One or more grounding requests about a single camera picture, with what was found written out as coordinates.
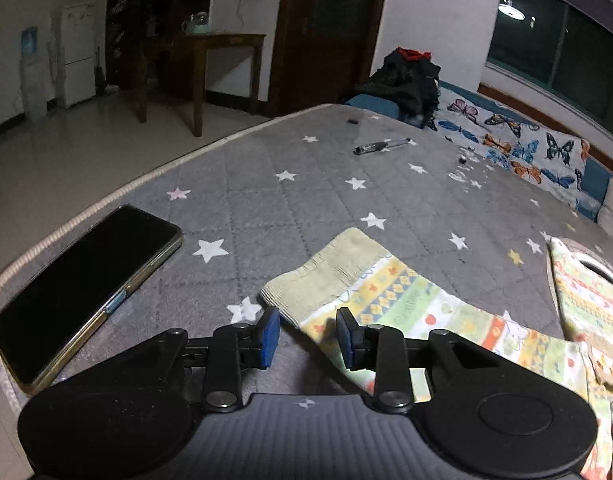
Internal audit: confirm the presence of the grey star-print table cover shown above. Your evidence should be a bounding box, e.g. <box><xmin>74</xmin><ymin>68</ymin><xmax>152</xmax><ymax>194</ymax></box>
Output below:
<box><xmin>0</xmin><ymin>102</ymin><xmax>613</xmax><ymax>480</ymax></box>

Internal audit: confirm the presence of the dark wooden desk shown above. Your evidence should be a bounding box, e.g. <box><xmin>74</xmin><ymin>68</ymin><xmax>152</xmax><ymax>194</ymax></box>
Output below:
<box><xmin>131</xmin><ymin>32</ymin><xmax>267</xmax><ymax>137</ymax></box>

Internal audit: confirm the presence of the round black induction cooktop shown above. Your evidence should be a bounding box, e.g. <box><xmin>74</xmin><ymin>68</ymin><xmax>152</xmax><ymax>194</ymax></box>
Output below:
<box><xmin>577</xmin><ymin>254</ymin><xmax>613</xmax><ymax>341</ymax></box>

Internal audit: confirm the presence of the clear black pen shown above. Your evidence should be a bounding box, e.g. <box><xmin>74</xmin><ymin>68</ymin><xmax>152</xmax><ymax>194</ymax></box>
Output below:
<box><xmin>353</xmin><ymin>138</ymin><xmax>412</xmax><ymax>156</ymax></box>

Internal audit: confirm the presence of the glass jug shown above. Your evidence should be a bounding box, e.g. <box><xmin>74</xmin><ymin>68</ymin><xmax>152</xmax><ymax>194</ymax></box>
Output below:
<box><xmin>184</xmin><ymin>11</ymin><xmax>210</xmax><ymax>36</ymax></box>

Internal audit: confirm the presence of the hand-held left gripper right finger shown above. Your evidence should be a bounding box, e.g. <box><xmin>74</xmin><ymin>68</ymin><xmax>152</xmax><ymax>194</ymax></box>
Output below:
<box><xmin>335</xmin><ymin>306</ymin><xmax>517</xmax><ymax>414</ymax></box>

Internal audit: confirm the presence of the white refrigerator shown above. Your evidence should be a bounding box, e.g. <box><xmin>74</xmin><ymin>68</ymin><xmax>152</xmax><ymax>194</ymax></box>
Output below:
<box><xmin>60</xmin><ymin>2</ymin><xmax>97</xmax><ymax>109</ymax></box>

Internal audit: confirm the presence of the green-framed window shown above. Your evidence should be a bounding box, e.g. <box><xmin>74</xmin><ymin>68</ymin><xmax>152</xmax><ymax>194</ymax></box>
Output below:
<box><xmin>487</xmin><ymin>0</ymin><xmax>613</xmax><ymax>127</ymax></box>

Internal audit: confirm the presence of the black jacket pile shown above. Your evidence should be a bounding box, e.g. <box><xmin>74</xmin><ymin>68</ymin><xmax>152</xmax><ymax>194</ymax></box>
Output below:
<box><xmin>369</xmin><ymin>47</ymin><xmax>442</xmax><ymax>121</ymax></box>

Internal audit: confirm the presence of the dark wooden bookshelf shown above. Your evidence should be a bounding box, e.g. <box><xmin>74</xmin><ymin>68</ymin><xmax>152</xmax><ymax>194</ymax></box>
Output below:
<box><xmin>105</xmin><ymin>0</ymin><xmax>217</xmax><ymax>94</ymax></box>

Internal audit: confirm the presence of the water dispenser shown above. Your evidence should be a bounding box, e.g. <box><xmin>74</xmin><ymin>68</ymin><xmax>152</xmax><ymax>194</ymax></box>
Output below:
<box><xmin>20</xmin><ymin>26</ymin><xmax>50</xmax><ymax>119</ymax></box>

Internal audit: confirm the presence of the printed children's pajama top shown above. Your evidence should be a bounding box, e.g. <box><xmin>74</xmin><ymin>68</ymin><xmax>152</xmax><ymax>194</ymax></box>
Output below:
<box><xmin>260</xmin><ymin>226</ymin><xmax>613</xmax><ymax>480</ymax></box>

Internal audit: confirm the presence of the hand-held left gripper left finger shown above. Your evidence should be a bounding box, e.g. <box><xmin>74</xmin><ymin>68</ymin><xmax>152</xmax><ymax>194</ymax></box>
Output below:
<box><xmin>94</xmin><ymin>305</ymin><xmax>282</xmax><ymax>414</ymax></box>

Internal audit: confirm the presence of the dark wooden door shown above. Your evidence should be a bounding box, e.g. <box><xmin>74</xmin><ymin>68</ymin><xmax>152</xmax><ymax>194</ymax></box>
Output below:
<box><xmin>269</xmin><ymin>0</ymin><xmax>392</xmax><ymax>119</ymax></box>

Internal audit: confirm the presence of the black smartphone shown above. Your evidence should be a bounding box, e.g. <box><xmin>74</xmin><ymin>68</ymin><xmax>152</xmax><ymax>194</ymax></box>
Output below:
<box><xmin>0</xmin><ymin>204</ymin><xmax>184</xmax><ymax>395</ymax></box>

